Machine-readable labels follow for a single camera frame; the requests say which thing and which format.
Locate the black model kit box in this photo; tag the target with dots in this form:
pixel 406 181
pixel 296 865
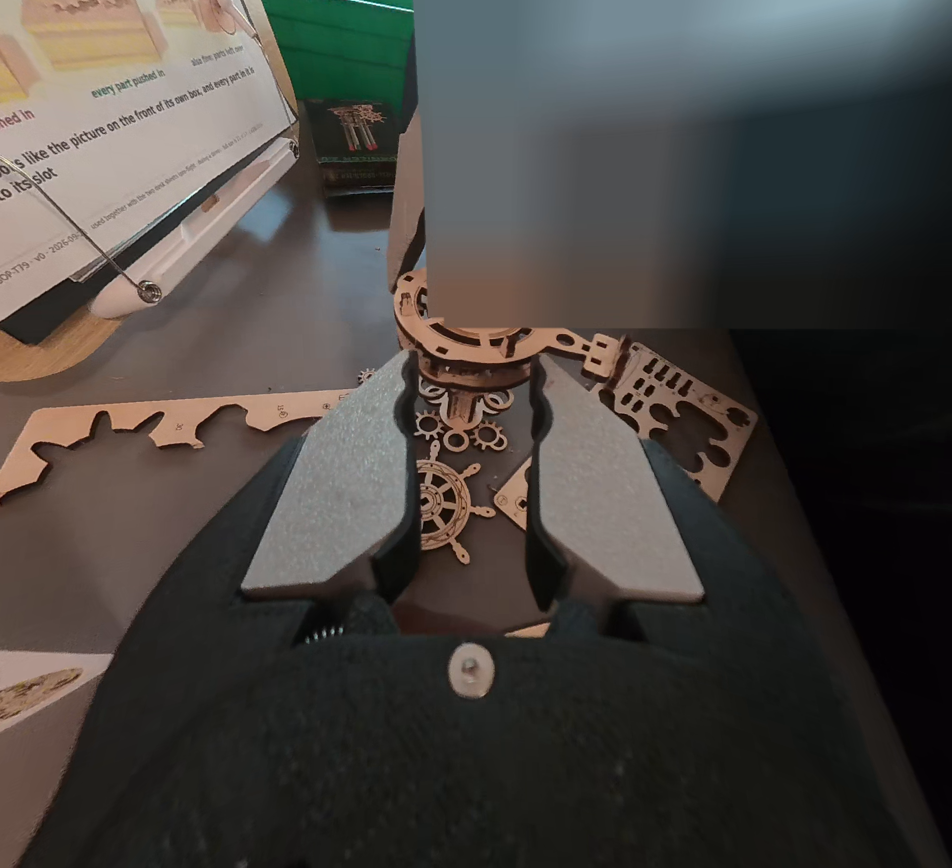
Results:
pixel 353 139

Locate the white printed instruction sheets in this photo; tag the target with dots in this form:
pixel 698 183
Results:
pixel 111 139

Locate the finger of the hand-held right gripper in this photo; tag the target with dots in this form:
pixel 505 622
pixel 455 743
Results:
pixel 407 214

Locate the round wooden model assembly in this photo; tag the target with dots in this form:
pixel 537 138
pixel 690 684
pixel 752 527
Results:
pixel 446 332

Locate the small wooden gear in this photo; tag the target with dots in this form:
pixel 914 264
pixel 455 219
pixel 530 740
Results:
pixel 366 376

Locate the wavy-edged wooden sheet strip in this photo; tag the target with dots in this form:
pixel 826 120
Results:
pixel 74 437

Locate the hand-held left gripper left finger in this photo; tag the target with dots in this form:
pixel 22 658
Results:
pixel 327 511

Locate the folded assembly instruction leaflet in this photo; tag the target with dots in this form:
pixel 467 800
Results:
pixel 44 689

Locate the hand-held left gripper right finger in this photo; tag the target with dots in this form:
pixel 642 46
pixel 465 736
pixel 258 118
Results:
pixel 617 511

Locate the wooden sheet with cloud cutouts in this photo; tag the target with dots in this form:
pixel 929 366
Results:
pixel 736 429

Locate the wooden ship wheel part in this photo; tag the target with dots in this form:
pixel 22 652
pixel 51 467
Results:
pixel 439 503

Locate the instruction board on stand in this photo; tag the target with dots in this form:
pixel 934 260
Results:
pixel 223 214

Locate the green plastic bin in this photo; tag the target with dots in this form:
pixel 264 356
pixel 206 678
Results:
pixel 335 28

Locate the square wooden parts sheet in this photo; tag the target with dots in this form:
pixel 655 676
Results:
pixel 513 496

